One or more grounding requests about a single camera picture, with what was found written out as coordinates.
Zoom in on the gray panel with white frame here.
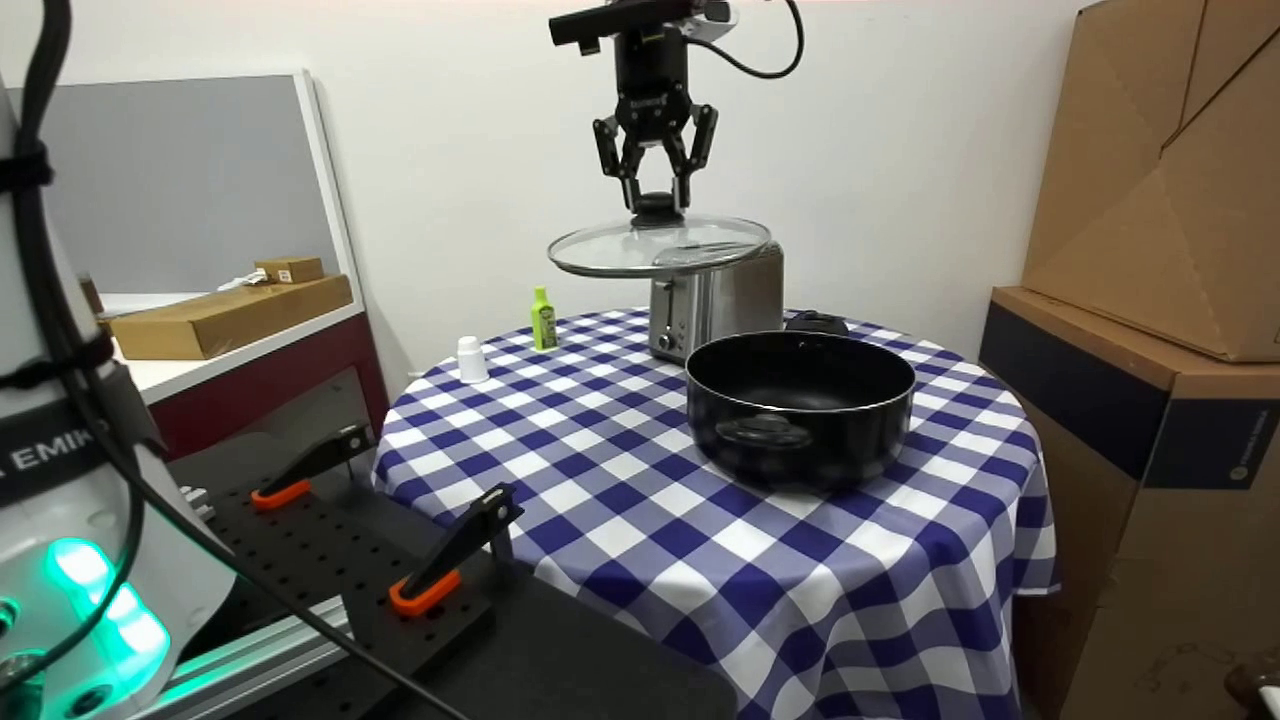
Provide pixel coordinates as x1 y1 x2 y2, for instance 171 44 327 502
37 72 363 303

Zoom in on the red cabinet with white top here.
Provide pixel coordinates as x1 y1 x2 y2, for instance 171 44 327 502
97 295 393 464

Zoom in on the silver toaster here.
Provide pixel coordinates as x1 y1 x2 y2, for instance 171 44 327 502
648 237 788 368

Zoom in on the glass lid with black knob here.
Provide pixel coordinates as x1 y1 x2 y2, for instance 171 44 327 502
544 196 777 283

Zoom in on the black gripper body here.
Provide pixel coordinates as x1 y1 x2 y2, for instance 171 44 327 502
610 28 695 143

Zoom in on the small white bottle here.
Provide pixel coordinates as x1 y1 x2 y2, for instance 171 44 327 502
451 333 495 392

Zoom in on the black cable bundle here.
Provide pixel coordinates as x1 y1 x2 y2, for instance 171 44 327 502
0 0 473 720

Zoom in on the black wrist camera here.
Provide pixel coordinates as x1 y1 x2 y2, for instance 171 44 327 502
544 0 736 55

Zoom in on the green plastic bottle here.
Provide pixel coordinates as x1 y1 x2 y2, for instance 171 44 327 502
529 283 562 355

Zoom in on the small cardboard box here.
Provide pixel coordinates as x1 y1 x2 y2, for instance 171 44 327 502
251 255 327 289

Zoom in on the black cooking pot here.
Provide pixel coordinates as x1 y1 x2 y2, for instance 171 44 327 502
681 326 921 491

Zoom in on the blue white checkered tablecloth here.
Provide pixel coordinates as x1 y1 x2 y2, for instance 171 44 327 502
367 309 1062 720

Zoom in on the cardboard box with dark band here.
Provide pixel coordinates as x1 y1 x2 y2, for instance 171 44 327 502
975 283 1280 720

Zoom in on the flat cardboard box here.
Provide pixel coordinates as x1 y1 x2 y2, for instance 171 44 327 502
107 272 357 360

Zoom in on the aluminium rail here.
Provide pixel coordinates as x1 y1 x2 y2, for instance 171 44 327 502
144 596 358 720

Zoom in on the black clamp with orange handle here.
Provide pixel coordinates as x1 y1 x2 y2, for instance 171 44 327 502
247 418 374 517
387 483 529 623

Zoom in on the large creased cardboard box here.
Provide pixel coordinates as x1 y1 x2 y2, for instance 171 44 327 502
1018 0 1280 368

